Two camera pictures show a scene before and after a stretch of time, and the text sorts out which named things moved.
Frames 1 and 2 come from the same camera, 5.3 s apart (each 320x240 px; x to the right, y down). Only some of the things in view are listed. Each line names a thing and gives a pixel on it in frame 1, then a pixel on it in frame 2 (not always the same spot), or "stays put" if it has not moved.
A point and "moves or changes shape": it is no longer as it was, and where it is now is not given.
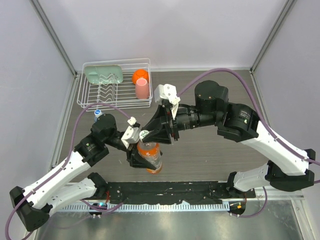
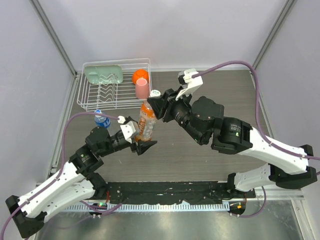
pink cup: (142, 89) stays put
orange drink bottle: (151, 151) to (147, 121)
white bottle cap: (142, 133) moves or changes shape
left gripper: (135, 159) to (142, 145)
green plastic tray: (104, 74) stays put
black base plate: (173, 192) stays put
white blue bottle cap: (97, 113) stays put
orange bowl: (140, 73) stays put
